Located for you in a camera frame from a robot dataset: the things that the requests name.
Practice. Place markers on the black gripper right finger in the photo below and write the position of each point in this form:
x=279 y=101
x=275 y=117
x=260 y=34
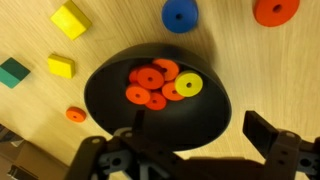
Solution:
x=285 y=152

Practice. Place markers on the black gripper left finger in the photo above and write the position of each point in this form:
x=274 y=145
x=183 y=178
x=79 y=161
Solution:
x=128 y=151

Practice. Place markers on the yellow disc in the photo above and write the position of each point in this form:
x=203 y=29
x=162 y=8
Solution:
x=188 y=83

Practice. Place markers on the black bowl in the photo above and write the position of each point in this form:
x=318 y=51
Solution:
x=180 y=123

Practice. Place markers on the open cardboard box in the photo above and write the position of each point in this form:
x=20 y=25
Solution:
x=29 y=162

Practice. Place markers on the yellow block left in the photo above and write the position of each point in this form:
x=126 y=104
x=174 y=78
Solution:
x=61 y=66

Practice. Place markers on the yellow block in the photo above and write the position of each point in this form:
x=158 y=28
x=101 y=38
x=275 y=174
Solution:
x=71 y=20
x=61 y=66

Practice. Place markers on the green block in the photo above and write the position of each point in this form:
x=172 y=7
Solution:
x=12 y=72

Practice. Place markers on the yellow block right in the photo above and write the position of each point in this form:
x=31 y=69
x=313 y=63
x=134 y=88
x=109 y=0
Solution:
x=71 y=20

